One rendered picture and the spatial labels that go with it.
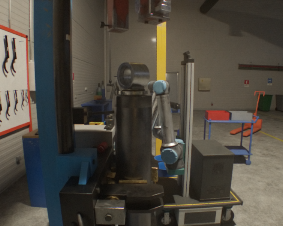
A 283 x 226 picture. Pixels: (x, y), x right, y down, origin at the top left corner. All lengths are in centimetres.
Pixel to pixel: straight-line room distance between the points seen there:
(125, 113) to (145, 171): 35
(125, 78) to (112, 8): 44
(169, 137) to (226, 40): 1157
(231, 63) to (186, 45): 287
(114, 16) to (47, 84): 56
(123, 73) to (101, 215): 75
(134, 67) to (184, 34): 1138
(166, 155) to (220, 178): 72
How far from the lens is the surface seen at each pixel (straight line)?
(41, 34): 125
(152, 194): 106
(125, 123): 109
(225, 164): 225
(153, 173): 138
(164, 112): 179
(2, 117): 339
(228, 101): 1299
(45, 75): 122
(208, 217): 240
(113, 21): 133
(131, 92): 109
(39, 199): 295
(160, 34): 379
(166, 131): 181
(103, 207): 98
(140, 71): 112
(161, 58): 371
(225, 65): 1288
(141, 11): 106
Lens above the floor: 154
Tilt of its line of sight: 8 degrees down
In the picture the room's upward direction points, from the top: straight up
